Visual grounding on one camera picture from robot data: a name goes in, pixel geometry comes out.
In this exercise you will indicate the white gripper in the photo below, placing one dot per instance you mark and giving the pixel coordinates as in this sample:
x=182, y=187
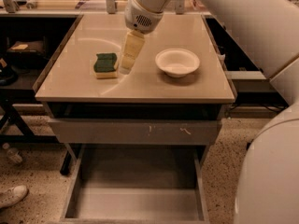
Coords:
x=140, y=16

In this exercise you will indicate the green and yellow sponge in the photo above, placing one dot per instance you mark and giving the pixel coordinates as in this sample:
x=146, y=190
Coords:
x=106, y=65

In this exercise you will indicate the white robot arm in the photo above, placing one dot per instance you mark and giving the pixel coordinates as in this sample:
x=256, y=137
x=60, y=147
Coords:
x=268, y=32

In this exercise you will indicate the grey top drawer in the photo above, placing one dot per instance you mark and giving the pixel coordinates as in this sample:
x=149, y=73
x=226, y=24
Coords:
x=136, y=124

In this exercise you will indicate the open grey middle drawer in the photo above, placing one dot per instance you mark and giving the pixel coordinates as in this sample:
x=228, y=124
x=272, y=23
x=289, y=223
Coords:
x=136, y=185

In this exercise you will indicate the white paper bowl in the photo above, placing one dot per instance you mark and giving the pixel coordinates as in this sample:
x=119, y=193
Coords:
x=177, y=62

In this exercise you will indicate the black bag on shelf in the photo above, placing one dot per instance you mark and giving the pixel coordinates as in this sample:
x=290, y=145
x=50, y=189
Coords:
x=27, y=54

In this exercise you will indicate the clear plastic bottle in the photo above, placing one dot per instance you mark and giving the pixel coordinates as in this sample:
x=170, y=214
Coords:
x=12, y=153

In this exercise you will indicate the white shoe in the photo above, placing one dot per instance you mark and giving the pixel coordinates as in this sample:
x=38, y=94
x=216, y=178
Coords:
x=13, y=196

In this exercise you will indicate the black side table frame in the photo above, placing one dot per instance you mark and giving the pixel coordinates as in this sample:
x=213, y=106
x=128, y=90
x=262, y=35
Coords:
x=12, y=112

